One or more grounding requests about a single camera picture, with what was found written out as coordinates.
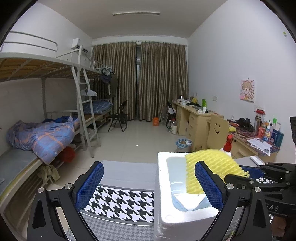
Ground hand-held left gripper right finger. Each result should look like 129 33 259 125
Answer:
194 161 273 241

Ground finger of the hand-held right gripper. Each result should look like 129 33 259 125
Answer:
224 173 292 193
238 162 296 180

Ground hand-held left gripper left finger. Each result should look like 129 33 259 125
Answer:
26 161 105 241

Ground yellow foam net sleeve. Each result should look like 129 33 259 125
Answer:
184 149 250 195

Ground white foam box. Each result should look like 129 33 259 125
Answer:
158 152 232 240

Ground person's right hand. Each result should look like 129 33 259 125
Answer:
271 215 288 241

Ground wooden desk with patterned cloth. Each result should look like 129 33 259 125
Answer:
228 120 282 163

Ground printed paper sheets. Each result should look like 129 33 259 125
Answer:
247 138 274 156

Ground light blue face mask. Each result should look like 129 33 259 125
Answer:
172 194 211 212

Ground houndstooth tablecloth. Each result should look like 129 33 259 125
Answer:
65 160 296 241

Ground white lotion bottle red pump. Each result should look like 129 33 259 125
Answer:
221 134 233 158

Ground red cloth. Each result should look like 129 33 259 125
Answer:
61 147 76 164

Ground beige cloth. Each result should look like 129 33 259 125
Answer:
38 164 61 184

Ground group of toiletry bottles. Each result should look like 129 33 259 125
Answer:
253 108 285 147

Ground blue waste basket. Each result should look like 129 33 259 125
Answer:
175 138 193 150

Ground wooden chair with smiley face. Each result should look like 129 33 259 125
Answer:
206 113 230 149

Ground black screen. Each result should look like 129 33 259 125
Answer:
290 116 296 144

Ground wooden desk with drawers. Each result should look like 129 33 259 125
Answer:
172 101 224 149

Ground blue plaid quilt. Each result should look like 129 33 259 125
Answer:
6 116 80 165

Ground black folding chair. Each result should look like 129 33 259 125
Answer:
108 100 128 132
166 101 176 124

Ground bunk bed with blue mattress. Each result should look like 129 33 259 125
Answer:
80 60 116 130

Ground white hanging bag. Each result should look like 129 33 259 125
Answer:
81 88 98 97

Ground hanging dark clothes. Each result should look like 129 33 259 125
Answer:
100 69 119 96

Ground brown curtain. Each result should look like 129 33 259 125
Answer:
92 41 138 121
139 42 189 122

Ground grey metal bunk bed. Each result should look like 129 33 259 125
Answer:
0 31 102 223

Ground white air conditioner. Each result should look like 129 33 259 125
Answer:
71 38 89 53

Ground ceiling light tube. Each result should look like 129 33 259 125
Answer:
113 11 160 16

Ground cartoon wall poster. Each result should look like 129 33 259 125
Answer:
240 79 256 103

